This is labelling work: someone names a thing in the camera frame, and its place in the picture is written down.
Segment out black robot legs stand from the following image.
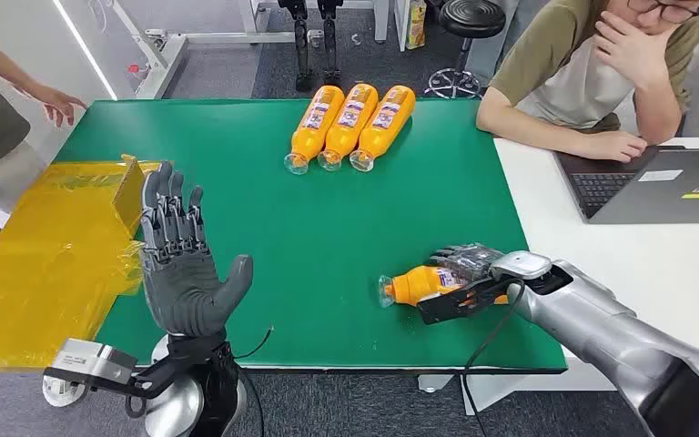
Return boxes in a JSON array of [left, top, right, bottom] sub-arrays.
[[277, 0, 346, 94]]

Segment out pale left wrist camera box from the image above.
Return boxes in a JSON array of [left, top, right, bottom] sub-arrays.
[[56, 338, 139, 387]]

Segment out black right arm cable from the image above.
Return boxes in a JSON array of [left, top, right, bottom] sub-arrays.
[[460, 279, 527, 437]]

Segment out yellow carton box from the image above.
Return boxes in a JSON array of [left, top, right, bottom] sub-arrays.
[[405, 0, 429, 51]]

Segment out yellow plastic box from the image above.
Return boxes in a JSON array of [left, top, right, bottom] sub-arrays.
[[0, 155, 162, 373]]

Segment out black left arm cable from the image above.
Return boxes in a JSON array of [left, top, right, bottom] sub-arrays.
[[233, 326, 276, 437]]

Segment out seated person with glasses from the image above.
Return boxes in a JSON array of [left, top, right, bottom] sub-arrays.
[[475, 0, 699, 165]]

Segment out white metal desk frame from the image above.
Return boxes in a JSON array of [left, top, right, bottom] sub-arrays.
[[109, 0, 327, 101]]

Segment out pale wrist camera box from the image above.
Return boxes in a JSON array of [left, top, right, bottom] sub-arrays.
[[56, 338, 139, 387], [489, 250, 553, 282]]

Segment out green table mat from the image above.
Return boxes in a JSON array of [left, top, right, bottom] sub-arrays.
[[54, 97, 569, 374]]

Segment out white laptop label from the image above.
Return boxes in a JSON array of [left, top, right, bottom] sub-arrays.
[[636, 168, 684, 184]]

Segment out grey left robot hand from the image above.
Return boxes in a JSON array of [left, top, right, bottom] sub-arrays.
[[139, 160, 254, 339]]

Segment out dark grey laptop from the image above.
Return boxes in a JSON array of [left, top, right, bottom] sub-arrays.
[[553, 144, 699, 226]]

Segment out black round stool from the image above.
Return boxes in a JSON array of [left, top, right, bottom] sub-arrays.
[[424, 0, 508, 101]]

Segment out white table foot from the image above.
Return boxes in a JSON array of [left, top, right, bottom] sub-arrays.
[[417, 373, 455, 395], [41, 369, 89, 409]]

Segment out black left camera bracket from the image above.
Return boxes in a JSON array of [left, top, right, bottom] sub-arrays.
[[43, 346, 176, 401]]

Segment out orange juice bottle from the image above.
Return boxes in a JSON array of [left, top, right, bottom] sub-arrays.
[[378, 265, 509, 310], [349, 85, 416, 174], [283, 85, 347, 177], [317, 83, 380, 173]]

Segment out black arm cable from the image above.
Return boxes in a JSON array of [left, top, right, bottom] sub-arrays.
[[460, 279, 527, 437], [233, 326, 276, 437]]

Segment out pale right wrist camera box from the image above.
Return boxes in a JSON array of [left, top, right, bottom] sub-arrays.
[[489, 250, 553, 282]]

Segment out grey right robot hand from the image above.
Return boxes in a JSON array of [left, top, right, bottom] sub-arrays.
[[428, 242, 506, 286]]

